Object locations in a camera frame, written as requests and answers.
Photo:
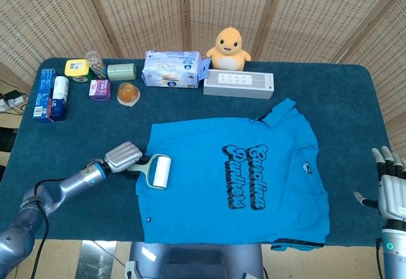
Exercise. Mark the black equipment box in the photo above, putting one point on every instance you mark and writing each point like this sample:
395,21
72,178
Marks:
6,141

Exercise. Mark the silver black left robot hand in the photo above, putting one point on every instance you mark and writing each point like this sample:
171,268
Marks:
123,157

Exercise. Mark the shiny metal base plate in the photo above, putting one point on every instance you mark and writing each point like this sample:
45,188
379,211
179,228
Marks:
95,260

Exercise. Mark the white power strip box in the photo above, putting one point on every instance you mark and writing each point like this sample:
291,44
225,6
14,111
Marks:
238,85

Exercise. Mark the yellow plush toy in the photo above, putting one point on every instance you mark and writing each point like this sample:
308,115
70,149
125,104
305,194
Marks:
228,49

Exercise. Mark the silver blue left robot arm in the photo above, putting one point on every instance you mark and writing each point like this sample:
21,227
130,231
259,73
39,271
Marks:
69,185

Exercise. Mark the blue white tissue pack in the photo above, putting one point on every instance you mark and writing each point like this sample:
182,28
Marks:
171,69

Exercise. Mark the dark blue-grey carpeted table surface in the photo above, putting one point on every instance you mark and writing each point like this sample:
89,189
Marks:
79,133

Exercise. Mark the white power strip with adapters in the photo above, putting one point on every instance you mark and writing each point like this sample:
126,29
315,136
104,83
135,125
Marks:
11,99

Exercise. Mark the woven wooden folding screen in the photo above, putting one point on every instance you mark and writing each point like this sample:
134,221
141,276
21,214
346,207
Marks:
142,6

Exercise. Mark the yellow lidded green jar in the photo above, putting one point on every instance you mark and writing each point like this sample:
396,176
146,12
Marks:
76,68

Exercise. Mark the grey blue robot torso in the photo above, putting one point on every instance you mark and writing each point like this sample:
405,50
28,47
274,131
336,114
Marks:
196,260

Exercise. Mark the blue printed T-shirt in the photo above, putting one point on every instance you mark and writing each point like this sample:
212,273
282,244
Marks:
206,203

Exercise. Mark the orange bun in wrapper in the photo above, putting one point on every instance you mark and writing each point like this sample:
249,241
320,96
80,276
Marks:
128,94

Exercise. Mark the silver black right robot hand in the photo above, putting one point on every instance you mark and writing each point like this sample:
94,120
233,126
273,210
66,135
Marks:
391,193

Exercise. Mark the small purple box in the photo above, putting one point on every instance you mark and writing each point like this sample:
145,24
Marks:
100,90

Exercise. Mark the white blue bottle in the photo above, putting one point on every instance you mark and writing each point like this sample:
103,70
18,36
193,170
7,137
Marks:
60,98

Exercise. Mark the pale green rectangular case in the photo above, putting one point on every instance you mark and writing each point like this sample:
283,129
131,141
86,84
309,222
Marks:
121,71

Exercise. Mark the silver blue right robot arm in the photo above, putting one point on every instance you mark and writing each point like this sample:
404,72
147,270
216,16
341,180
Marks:
395,253

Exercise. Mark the blue toothpaste box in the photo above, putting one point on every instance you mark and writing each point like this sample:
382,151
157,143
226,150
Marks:
42,95

